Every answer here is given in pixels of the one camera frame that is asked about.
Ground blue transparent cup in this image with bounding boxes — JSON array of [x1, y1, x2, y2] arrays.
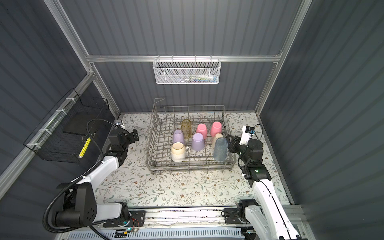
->
[[213, 137, 228, 163]]

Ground beige plastic cup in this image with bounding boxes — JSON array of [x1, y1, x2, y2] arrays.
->
[[212, 133, 224, 148]]

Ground pink plastic cup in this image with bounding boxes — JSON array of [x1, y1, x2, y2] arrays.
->
[[196, 124, 208, 140], [211, 122, 222, 137]]

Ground large lilac plastic cup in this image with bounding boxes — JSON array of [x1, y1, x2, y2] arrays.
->
[[191, 133, 205, 152]]

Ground yellow transparent cup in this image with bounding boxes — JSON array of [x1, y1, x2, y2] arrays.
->
[[181, 119, 192, 139]]

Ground small lilac plastic cup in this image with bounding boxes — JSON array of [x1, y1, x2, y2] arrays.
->
[[173, 130, 185, 145]]

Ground white ceramic mug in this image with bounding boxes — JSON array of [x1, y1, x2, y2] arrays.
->
[[171, 142, 190, 163]]

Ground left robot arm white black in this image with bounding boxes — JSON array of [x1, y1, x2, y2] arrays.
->
[[42, 124, 139, 239]]

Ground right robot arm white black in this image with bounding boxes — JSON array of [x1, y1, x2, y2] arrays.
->
[[227, 135, 303, 240]]

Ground yellow brush in basket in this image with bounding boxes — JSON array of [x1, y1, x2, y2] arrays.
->
[[78, 138, 91, 159]]

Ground floral table mat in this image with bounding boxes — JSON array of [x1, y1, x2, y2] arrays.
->
[[86, 112, 286, 208]]

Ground items in white basket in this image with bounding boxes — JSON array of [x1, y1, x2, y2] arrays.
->
[[178, 74, 219, 84]]

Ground white vented front panel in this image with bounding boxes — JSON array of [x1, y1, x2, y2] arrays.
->
[[67, 227, 245, 240]]

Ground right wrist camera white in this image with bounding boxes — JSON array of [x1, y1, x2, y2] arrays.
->
[[240, 126, 255, 145]]

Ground grey wire dish rack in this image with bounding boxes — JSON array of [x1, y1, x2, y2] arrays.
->
[[146, 98, 236, 174]]

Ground black wire wall basket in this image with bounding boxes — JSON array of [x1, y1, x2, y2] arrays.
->
[[24, 89, 114, 164]]

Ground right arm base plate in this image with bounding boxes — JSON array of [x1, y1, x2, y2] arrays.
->
[[221, 208, 245, 225]]

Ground white mesh wall basket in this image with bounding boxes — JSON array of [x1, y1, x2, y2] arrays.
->
[[153, 59, 222, 85]]

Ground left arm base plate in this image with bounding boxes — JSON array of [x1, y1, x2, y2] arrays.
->
[[103, 211, 146, 228]]

